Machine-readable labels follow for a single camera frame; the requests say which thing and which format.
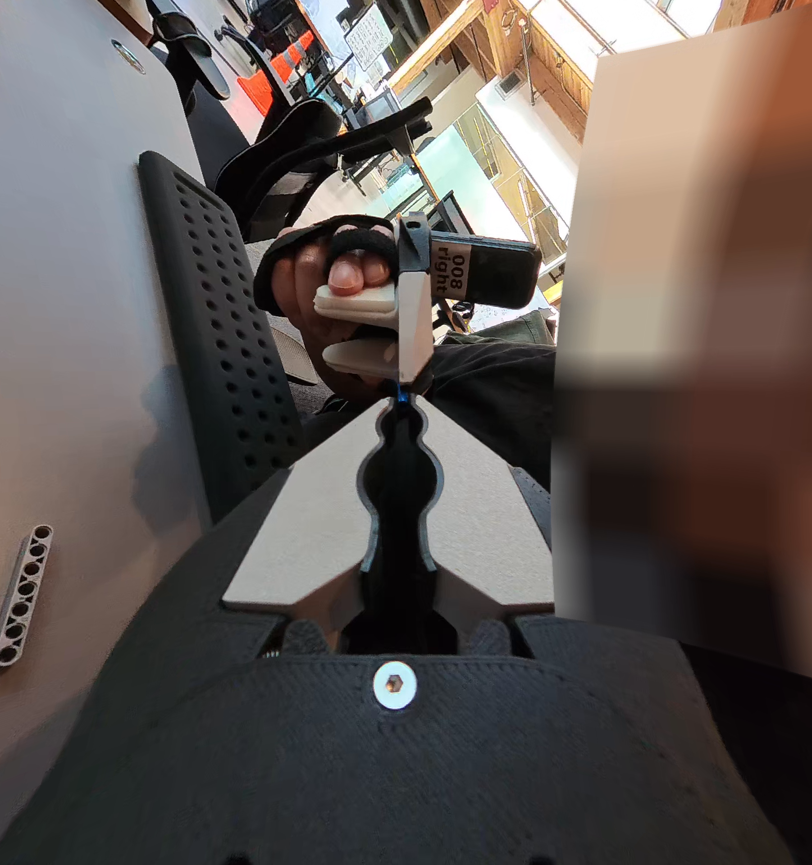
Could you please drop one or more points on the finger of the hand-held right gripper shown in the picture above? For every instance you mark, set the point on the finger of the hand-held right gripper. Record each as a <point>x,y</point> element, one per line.
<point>414,324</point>

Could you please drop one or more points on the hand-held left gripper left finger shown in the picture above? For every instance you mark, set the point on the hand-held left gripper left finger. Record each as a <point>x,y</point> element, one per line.
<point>298,534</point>

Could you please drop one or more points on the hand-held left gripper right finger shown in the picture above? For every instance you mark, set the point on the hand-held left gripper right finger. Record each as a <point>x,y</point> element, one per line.
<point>500,534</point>

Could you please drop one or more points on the blue axle pin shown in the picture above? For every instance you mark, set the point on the blue axle pin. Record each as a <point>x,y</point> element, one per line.
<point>399,399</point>

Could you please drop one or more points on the light grey holed beam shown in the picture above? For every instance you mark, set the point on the light grey holed beam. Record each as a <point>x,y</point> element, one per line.
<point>29,580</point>

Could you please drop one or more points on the person's right hand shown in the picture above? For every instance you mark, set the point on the person's right hand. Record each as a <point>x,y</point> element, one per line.
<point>298,290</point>

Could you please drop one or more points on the black office chair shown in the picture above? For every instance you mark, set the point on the black office chair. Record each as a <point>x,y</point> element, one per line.
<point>190,47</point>
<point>291,169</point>

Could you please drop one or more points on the white lettered sign board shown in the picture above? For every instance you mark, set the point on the white lettered sign board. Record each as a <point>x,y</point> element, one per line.
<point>369,34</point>

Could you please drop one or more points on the orange traffic cone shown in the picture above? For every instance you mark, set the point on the orange traffic cone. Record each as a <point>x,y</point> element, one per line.
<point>264,88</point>

